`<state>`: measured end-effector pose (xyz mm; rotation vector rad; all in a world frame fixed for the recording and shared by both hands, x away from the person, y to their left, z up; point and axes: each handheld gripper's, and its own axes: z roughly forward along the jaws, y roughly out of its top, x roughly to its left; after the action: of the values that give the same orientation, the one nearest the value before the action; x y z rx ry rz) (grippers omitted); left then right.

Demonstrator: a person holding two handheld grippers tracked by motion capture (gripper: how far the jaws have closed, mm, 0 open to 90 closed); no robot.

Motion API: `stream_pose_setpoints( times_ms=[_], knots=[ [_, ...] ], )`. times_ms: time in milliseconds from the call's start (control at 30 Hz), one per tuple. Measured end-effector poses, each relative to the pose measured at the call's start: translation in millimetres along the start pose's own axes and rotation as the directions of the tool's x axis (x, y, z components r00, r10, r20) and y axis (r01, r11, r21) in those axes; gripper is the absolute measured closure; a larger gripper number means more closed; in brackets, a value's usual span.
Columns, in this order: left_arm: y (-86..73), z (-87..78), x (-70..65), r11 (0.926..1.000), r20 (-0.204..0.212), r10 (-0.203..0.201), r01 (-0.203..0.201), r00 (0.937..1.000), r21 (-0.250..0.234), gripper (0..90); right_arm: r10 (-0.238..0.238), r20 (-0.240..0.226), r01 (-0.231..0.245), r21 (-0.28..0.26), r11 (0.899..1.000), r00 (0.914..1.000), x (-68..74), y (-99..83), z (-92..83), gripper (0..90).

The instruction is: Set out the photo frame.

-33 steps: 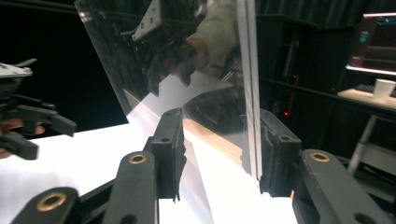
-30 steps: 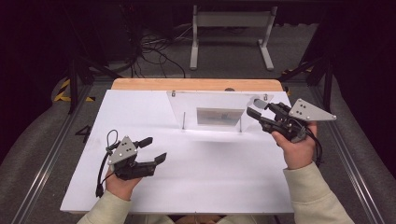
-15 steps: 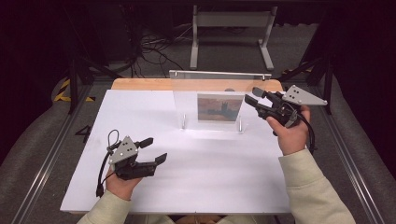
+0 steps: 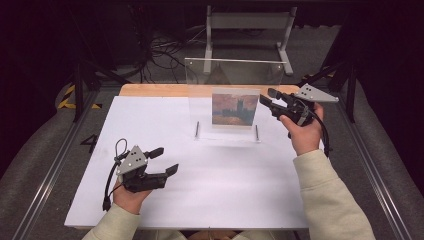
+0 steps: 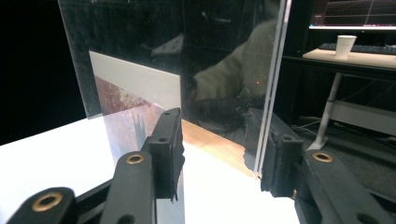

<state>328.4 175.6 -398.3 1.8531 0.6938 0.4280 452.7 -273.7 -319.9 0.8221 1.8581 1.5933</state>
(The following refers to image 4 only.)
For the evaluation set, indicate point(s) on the person's right hand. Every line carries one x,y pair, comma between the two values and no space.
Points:
305,138

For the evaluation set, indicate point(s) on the grey metal stand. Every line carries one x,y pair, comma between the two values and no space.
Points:
248,20

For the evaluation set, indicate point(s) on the aluminium floor rail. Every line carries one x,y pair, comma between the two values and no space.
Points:
376,180
50,176

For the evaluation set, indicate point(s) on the long metal frame rod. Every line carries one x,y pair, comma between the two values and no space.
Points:
197,130
257,132

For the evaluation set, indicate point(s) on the person's left hand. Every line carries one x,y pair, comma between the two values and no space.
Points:
128,200

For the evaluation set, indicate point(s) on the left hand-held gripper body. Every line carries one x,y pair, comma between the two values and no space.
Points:
135,163

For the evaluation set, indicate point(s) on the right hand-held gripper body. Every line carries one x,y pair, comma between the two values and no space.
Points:
313,94

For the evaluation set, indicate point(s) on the painting postcard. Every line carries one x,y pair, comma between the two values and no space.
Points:
235,108

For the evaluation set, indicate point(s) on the clear acrylic photo frame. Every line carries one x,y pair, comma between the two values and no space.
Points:
200,76

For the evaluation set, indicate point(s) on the white table board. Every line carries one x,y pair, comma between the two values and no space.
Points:
216,186

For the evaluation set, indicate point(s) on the wooden table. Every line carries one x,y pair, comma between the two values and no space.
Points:
150,90

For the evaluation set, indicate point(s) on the black tripod stand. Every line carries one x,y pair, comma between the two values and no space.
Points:
78,90
350,90

